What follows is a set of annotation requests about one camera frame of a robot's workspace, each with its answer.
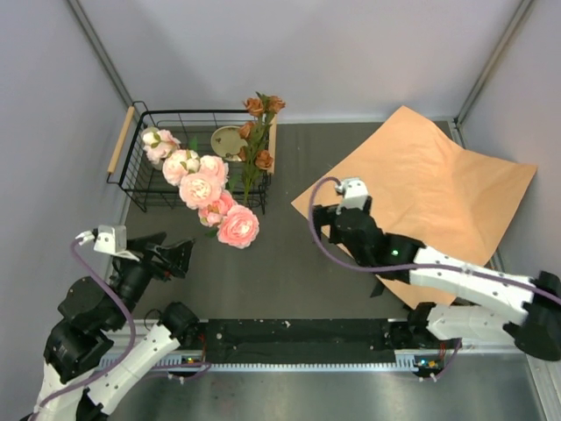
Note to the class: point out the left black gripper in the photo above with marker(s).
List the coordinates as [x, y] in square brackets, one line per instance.
[176, 254]

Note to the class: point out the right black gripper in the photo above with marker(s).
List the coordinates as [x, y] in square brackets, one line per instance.
[326, 216]

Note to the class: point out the green orange wrapping paper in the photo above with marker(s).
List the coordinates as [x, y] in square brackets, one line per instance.
[427, 187]

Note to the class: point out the pink flower bunch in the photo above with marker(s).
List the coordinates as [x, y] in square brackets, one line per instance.
[200, 180]

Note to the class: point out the large pink peony stem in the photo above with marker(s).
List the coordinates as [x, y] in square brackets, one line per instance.
[158, 145]

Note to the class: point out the orange rose stem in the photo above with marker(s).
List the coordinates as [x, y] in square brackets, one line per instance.
[263, 109]

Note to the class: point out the black gold-lettered ribbon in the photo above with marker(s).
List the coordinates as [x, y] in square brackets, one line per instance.
[378, 289]

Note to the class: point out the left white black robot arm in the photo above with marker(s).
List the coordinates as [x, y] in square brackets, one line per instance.
[93, 357]

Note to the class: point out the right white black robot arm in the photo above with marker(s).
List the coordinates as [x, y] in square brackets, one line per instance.
[519, 309]

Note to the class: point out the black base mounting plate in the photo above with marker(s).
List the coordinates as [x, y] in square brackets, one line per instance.
[380, 333]

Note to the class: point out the yellow ceramic plate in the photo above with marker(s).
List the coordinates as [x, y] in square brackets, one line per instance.
[227, 143]

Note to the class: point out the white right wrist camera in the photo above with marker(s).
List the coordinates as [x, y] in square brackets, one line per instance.
[354, 194]

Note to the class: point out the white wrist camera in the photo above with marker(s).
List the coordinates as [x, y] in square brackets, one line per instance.
[354, 194]
[108, 239]

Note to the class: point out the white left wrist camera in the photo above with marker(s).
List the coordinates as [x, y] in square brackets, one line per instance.
[108, 239]

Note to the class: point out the black wire dish basket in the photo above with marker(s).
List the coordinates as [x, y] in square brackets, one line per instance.
[144, 182]

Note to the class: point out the white slotted cable duct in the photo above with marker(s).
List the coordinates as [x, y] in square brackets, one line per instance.
[237, 360]

